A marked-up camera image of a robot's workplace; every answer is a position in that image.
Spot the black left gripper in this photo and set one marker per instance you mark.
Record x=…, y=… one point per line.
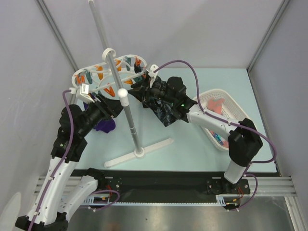
x=114, y=106

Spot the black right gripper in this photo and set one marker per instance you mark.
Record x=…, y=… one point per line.
x=147, y=87

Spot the white oval clip hanger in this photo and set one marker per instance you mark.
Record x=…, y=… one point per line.
x=99, y=76

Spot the dark patterned sock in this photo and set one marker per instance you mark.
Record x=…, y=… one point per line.
x=162, y=110

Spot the pink patterned sock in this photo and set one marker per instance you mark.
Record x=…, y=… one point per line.
x=215, y=105

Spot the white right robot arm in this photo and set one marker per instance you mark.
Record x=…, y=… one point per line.
x=169, y=102

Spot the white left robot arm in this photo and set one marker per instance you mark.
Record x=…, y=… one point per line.
x=50, y=211

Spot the grey white hanger stand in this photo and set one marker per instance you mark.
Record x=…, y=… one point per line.
x=108, y=57

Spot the purple sock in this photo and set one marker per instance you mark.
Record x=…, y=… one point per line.
x=104, y=125

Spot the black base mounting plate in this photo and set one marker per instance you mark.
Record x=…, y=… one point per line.
x=168, y=187

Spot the white perforated basket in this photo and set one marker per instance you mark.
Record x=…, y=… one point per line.
x=230, y=108

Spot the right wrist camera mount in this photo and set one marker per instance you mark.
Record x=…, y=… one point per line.
x=151, y=70

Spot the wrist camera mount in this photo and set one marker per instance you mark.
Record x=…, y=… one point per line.
x=151, y=70
x=82, y=93

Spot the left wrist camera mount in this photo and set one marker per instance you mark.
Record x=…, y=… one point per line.
x=82, y=93

